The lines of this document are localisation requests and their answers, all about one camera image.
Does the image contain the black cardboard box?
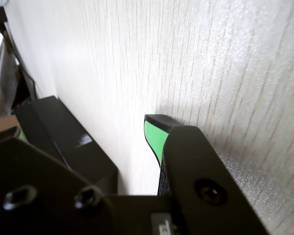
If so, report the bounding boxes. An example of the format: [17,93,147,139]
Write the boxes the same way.
[13,95,119,196]

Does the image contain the large brown cardboard box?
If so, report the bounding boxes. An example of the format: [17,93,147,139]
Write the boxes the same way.
[0,114,20,136]

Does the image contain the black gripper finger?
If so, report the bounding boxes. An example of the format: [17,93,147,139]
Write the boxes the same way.
[0,125,118,235]
[144,114,271,235]

